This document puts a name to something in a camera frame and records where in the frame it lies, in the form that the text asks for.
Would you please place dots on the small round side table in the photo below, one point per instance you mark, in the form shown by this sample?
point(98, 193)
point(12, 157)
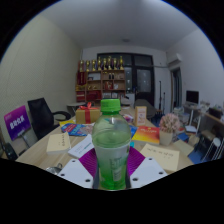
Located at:
point(75, 105)

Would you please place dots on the black computer monitor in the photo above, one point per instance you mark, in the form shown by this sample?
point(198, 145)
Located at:
point(192, 97)

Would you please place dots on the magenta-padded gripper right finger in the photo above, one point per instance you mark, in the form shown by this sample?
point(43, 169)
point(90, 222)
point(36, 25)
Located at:
point(149, 171)

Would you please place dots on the orange booklet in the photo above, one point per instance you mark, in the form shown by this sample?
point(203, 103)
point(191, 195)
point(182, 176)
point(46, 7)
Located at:
point(146, 134)

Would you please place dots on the purple sign board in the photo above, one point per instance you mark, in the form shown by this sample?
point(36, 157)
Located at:
point(16, 121)

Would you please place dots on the black office chair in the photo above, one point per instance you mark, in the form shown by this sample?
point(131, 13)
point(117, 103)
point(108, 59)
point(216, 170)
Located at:
point(41, 115)

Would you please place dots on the white air conditioner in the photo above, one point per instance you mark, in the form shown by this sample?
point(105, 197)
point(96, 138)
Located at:
point(175, 59)

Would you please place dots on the white printed booklet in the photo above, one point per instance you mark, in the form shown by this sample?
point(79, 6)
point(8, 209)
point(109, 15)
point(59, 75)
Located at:
point(81, 146)

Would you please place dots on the pink flowers in pot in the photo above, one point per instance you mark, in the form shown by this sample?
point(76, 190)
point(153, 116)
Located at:
point(169, 124)

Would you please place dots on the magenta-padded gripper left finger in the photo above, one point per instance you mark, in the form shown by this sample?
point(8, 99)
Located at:
point(75, 171)

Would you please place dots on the wooden shelf unit with trophies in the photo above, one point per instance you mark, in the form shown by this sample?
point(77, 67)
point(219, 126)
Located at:
point(100, 83)

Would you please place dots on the green capped drink bottle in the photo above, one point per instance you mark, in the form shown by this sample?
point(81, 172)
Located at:
point(111, 146)

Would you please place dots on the yellow gift box red ribbon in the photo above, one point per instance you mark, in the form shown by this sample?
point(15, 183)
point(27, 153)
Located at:
point(87, 115)

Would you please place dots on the small orange standing box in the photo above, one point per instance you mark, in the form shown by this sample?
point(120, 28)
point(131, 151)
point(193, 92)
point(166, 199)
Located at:
point(140, 116)

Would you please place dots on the grey office chair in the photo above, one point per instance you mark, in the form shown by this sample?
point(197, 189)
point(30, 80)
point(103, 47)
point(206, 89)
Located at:
point(146, 106)

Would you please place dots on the wooden side desk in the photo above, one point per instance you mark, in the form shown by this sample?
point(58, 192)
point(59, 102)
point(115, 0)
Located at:
point(213, 116)

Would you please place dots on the dark glass door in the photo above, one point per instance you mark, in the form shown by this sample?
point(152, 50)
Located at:
point(143, 78)

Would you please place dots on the white round stool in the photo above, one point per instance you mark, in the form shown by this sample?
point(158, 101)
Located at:
point(213, 145)

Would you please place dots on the blue colourful booklet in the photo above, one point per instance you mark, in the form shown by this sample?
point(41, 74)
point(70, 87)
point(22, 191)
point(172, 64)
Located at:
point(75, 129)

